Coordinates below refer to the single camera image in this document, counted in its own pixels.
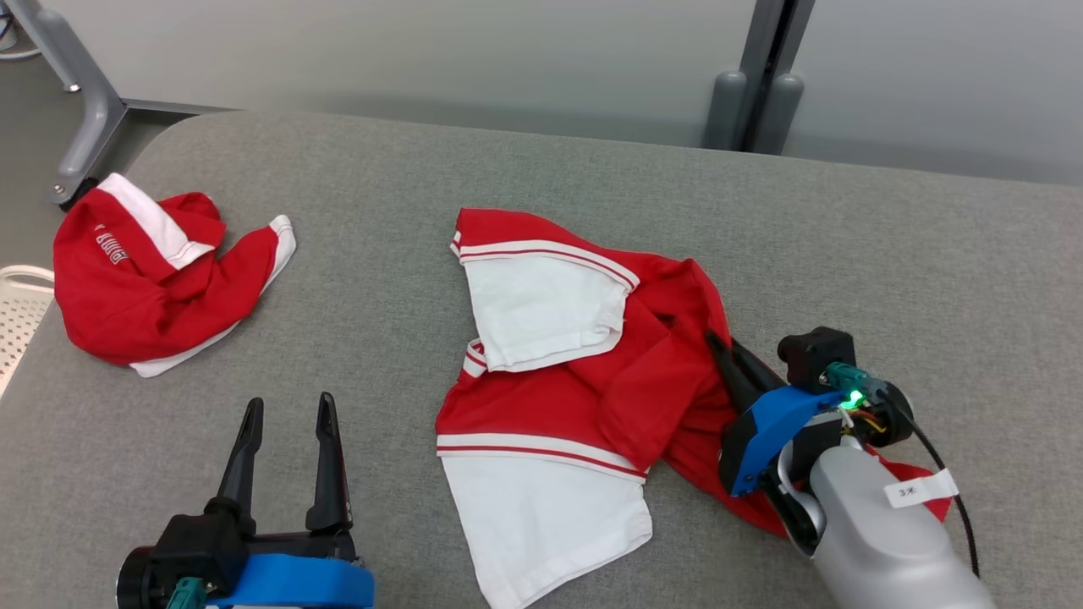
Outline red basketball shorts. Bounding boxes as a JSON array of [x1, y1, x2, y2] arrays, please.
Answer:
[[52, 173, 298, 379]]

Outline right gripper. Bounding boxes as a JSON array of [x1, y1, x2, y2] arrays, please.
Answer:
[[706, 331, 916, 555]]

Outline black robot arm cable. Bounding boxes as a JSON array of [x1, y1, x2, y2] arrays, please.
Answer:
[[876, 389, 982, 579]]

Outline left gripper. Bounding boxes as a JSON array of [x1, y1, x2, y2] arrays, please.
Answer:
[[117, 392, 361, 609]]

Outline red white basketball jersey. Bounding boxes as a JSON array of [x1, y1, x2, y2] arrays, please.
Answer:
[[435, 207, 954, 609]]

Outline white laundry basket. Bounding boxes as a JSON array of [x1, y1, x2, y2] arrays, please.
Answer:
[[0, 265, 57, 398]]

